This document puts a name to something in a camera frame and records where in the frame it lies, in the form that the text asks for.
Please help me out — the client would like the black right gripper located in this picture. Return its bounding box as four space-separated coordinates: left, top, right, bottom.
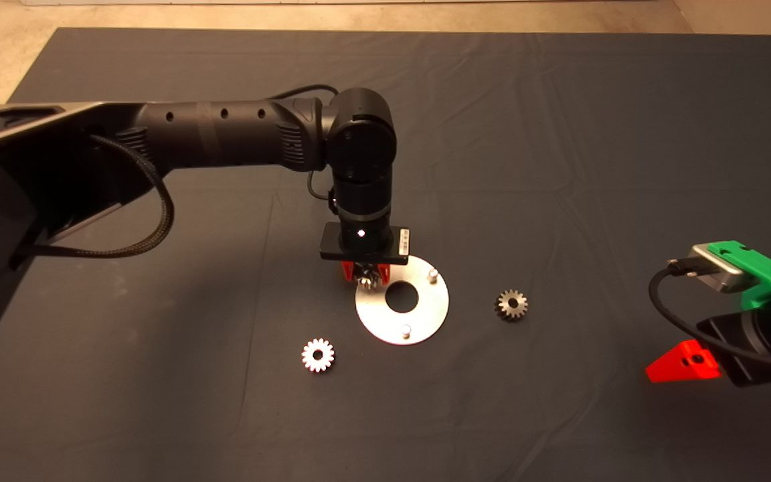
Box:
645 311 771 388

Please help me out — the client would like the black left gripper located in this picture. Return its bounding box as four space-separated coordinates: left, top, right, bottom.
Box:
320 223 412 283

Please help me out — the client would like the small steel planetary gear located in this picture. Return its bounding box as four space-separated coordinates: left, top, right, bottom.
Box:
302 338 336 373
494 289 529 323
353 262 381 292

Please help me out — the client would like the round metal carrier plate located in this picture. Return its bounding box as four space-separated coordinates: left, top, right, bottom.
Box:
355 255 450 346

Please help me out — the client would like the dark grey table cloth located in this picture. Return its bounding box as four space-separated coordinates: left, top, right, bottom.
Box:
0 27 771 482

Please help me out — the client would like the black right camera cable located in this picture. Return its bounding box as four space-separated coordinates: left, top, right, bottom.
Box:
649 258 771 374

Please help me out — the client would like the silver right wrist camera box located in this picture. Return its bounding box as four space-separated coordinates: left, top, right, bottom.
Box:
690 244 748 294

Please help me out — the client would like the green right camera mount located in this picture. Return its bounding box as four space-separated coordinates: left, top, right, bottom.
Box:
707 240 771 310

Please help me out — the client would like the thin black left camera cable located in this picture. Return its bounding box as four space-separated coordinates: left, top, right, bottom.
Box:
268 84 341 216

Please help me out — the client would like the thick braided black arm cable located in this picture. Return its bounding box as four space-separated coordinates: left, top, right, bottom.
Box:
14 134 176 268

